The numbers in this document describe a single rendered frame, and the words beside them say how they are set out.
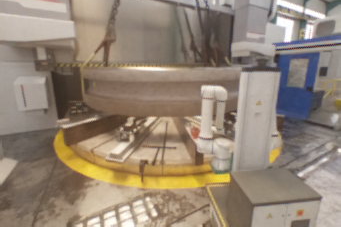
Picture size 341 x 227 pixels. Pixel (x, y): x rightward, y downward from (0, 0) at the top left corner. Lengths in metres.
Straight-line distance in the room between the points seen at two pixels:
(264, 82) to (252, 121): 0.37
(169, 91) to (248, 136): 1.72
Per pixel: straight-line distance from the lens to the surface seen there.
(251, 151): 1.77
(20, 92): 5.34
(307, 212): 1.76
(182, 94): 2.96
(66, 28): 3.59
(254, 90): 1.56
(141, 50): 5.68
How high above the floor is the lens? 1.78
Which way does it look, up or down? 12 degrees down
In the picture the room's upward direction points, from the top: straight up
